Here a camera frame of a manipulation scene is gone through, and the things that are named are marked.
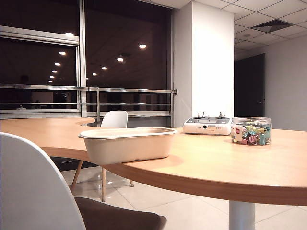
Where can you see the beige rectangular paper pulp container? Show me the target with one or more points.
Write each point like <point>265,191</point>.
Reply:
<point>127,148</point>

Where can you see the white plastic shell chair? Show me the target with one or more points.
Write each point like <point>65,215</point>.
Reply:
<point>28,187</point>

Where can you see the dark door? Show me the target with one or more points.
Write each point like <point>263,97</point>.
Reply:
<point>249,91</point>

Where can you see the white round table leg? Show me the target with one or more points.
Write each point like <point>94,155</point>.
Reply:
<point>241,215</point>

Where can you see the steel window railing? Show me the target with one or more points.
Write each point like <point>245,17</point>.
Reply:
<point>120,90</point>

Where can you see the white chair with wooden legs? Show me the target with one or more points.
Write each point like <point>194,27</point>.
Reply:
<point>115,119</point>

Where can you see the aluminium window frame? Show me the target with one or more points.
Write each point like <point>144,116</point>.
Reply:
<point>82,60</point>

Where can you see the ceiling air vent grille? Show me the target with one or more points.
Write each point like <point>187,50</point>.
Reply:
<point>271,25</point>

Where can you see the clear plastic jar of clips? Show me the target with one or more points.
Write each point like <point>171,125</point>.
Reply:
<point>249,122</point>

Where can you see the brown seat cushion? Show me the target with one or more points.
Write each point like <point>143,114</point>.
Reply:
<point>115,215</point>

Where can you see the white remote controller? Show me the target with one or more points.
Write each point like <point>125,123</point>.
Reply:
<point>206,128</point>

